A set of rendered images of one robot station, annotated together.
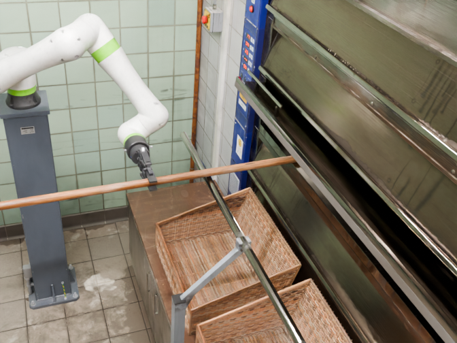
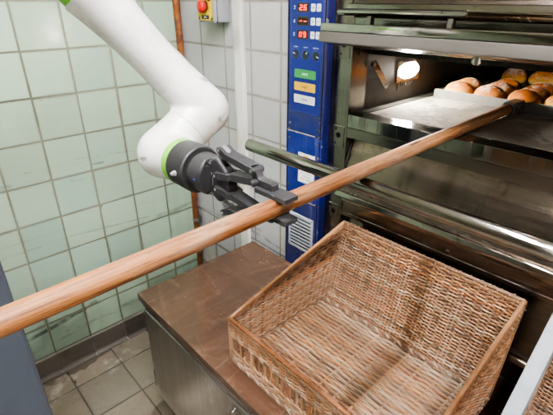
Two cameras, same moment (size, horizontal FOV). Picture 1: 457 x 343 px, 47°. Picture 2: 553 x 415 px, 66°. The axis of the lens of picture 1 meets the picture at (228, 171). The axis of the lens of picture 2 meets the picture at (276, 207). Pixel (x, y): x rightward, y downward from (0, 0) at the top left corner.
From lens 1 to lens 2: 1.43 m
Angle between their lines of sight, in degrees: 19
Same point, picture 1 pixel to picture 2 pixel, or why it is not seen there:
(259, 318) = not seen: outside the picture
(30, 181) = not seen: outside the picture
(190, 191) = (230, 263)
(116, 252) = (129, 390)
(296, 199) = (471, 197)
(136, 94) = (164, 62)
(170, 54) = (147, 88)
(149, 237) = (211, 347)
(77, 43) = not seen: outside the picture
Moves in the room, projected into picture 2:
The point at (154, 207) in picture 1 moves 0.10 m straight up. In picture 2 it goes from (192, 299) to (190, 274)
